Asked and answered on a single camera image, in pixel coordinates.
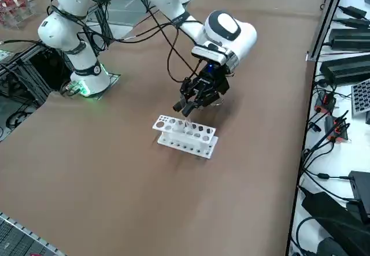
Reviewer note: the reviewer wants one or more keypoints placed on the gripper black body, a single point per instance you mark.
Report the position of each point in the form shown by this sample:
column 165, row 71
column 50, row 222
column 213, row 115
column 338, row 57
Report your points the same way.
column 212, row 79

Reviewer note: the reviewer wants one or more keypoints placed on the white test tube rack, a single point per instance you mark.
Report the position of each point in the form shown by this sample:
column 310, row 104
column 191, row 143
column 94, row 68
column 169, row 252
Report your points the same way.
column 170, row 139

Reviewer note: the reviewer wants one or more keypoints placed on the orange black device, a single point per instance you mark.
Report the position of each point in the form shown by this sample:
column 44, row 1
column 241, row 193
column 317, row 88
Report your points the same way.
column 336, row 130
column 325, row 103

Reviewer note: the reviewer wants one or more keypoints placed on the large black power brick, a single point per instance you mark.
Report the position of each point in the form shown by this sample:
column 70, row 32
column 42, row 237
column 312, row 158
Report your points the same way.
column 351, row 40
column 344, row 69

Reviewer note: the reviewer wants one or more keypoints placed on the checkered calibration board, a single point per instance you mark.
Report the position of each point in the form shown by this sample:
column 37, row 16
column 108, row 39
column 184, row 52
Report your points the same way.
column 361, row 97

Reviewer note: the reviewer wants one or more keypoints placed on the small black power adapter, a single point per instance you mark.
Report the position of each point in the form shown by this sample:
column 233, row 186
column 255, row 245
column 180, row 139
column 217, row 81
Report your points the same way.
column 354, row 11
column 352, row 22

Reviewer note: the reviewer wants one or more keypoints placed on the black power supply box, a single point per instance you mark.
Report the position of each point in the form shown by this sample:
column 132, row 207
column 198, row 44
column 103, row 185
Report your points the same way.
column 361, row 186

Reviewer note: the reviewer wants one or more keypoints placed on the clear acrylic box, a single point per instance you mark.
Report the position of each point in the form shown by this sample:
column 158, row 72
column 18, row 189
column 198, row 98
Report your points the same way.
column 17, row 16

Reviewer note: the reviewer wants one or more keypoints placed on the black grid panel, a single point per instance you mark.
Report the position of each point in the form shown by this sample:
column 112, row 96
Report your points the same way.
column 14, row 235

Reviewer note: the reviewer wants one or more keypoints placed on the silver aluminium profile post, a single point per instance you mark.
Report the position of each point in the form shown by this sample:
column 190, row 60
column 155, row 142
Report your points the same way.
column 327, row 16

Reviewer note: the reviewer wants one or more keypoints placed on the black aluminium frame structure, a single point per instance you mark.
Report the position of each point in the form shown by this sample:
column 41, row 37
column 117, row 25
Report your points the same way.
column 26, row 65

